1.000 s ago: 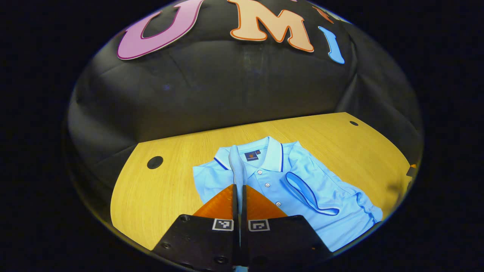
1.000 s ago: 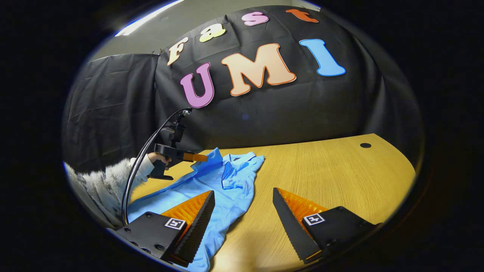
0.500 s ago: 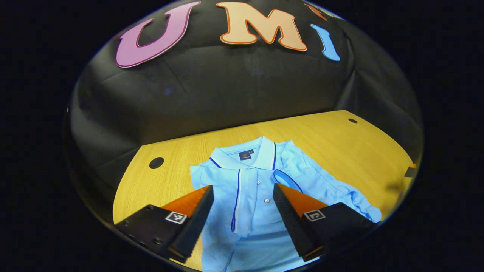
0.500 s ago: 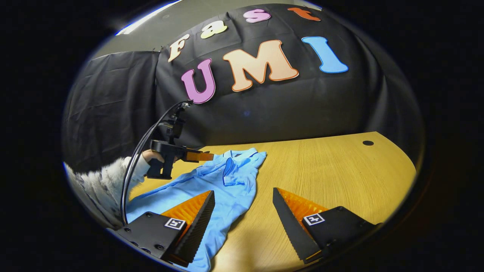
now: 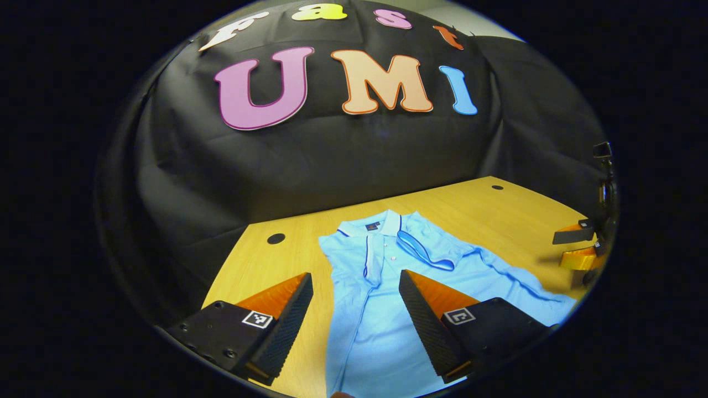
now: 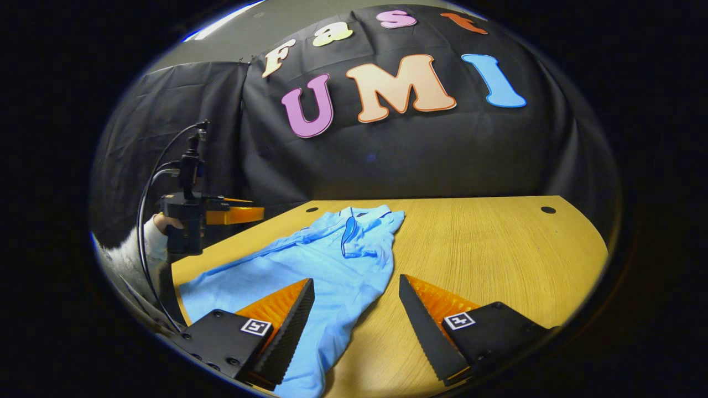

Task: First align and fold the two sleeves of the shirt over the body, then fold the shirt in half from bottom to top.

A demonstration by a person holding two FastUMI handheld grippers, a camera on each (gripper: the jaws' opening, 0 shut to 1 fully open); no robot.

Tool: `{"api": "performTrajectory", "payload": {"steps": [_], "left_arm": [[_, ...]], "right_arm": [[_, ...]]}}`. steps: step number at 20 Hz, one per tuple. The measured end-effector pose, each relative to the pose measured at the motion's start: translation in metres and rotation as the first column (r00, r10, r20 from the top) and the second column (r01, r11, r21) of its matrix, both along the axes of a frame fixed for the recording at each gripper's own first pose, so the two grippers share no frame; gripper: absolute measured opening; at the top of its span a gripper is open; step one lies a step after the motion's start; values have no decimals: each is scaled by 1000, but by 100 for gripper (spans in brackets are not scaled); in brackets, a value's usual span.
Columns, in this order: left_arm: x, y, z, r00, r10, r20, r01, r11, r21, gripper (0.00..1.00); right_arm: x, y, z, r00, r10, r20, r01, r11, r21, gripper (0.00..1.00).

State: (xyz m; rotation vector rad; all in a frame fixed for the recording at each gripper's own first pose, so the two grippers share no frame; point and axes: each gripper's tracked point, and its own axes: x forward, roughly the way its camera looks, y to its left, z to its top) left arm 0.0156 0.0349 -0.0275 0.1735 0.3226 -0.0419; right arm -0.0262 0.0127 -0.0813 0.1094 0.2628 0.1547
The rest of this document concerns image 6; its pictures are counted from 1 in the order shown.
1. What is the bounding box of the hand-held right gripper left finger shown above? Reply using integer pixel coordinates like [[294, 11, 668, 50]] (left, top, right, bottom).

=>
[[171, 278, 315, 390]]

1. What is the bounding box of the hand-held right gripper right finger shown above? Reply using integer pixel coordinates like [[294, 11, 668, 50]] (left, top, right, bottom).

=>
[[399, 274, 554, 386]]

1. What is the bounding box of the light blue T-shirt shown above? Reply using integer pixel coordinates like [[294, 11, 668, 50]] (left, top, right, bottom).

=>
[[178, 205, 406, 398]]

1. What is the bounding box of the black backdrop cloth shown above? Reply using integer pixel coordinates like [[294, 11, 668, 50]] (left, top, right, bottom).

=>
[[88, 4, 623, 249]]

